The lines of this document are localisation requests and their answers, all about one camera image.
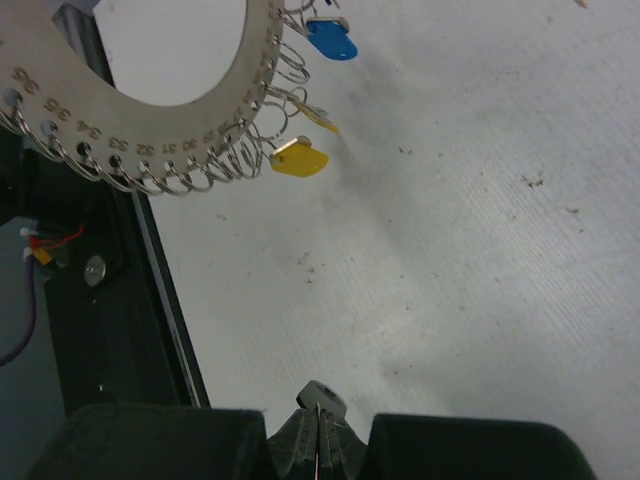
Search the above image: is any steel key organiser ring disc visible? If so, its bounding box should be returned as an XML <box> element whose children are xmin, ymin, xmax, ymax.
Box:
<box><xmin>1</xmin><ymin>1</ymin><xmax>308</xmax><ymax>196</ymax></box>

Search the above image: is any yellow key tag upper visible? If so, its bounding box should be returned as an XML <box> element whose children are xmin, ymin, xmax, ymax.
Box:
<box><xmin>269</xmin><ymin>135</ymin><xmax>329</xmax><ymax>178</ymax></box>

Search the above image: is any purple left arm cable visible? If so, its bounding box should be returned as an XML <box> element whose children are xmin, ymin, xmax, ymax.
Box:
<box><xmin>0</xmin><ymin>259</ymin><xmax>39</xmax><ymax>369</ymax></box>

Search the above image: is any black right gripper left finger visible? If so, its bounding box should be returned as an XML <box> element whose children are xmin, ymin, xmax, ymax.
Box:
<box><xmin>25</xmin><ymin>404</ymin><xmax>316</xmax><ymax>479</ymax></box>

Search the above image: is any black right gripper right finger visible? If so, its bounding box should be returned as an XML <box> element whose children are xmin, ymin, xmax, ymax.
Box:
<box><xmin>317</xmin><ymin>410</ymin><xmax>596</xmax><ymax>479</ymax></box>

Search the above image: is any yellow key tag lower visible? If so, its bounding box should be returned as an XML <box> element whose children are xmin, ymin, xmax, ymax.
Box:
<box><xmin>294</xmin><ymin>101</ymin><xmax>340</xmax><ymax>134</ymax></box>

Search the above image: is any key with black tag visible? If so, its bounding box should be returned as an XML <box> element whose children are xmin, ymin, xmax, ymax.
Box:
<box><xmin>296</xmin><ymin>380</ymin><xmax>347</xmax><ymax>418</ymax></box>

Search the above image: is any yellow key tag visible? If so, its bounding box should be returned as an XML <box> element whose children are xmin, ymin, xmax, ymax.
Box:
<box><xmin>269</xmin><ymin>135</ymin><xmax>329</xmax><ymax>178</ymax></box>
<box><xmin>294</xmin><ymin>101</ymin><xmax>340</xmax><ymax>134</ymax></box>

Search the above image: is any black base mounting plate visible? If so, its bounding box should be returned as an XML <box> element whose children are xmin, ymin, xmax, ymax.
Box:
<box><xmin>1</xmin><ymin>5</ymin><xmax>209</xmax><ymax>413</ymax></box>

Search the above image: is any blue key tag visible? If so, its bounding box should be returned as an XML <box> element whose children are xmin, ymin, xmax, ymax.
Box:
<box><xmin>305</xmin><ymin>17</ymin><xmax>358</xmax><ymax>61</ymax></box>

